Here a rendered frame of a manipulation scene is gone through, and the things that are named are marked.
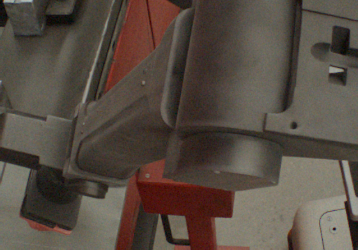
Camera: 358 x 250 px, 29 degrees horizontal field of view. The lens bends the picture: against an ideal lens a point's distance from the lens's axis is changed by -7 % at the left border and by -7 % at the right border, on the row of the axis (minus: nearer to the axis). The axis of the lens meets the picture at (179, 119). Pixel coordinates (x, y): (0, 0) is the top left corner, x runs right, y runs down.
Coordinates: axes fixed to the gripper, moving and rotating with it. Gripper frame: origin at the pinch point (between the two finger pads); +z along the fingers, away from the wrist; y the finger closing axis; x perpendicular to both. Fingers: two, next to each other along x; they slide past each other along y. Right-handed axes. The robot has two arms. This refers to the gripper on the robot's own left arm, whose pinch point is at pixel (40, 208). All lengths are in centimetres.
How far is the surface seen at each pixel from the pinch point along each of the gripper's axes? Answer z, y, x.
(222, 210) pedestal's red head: 19.4, -19.9, 34.1
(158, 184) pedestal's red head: 17.8, -19.7, 21.1
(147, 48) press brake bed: 43, -66, 21
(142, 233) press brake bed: 89, -43, 43
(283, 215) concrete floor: 74, -55, 78
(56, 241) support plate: 1.9, 3.0, 3.4
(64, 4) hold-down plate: 16, -47, -3
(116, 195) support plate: -1.5, -5.0, 9.3
